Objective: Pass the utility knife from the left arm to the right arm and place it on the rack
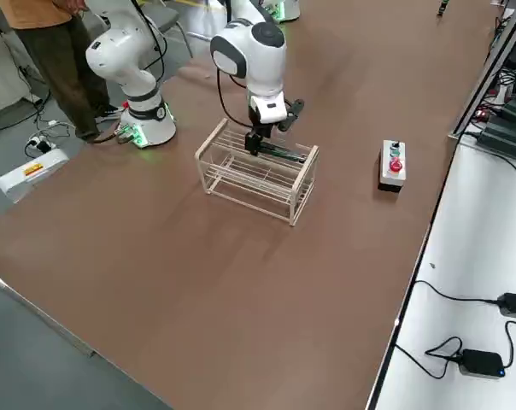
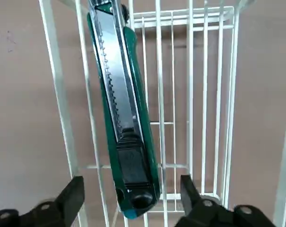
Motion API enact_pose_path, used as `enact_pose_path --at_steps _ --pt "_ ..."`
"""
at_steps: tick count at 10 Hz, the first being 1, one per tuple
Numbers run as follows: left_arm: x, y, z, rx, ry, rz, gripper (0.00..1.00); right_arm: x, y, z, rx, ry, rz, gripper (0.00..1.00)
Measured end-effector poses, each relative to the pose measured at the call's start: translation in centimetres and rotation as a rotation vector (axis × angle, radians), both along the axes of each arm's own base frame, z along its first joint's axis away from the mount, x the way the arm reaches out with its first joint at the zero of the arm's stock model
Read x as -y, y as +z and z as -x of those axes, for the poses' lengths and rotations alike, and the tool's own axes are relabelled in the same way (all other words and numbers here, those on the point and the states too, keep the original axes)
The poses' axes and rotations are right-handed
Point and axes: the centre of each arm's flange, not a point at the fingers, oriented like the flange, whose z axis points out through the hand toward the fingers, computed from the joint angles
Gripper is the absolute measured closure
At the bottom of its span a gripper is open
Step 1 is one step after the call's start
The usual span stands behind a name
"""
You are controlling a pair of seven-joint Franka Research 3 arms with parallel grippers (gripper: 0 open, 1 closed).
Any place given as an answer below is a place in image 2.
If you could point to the green utility knife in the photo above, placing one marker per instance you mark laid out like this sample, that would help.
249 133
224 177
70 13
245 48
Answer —
131 165

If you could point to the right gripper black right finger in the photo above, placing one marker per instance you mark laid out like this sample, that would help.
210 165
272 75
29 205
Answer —
192 205

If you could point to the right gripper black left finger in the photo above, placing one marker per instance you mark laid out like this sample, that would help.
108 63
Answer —
67 201

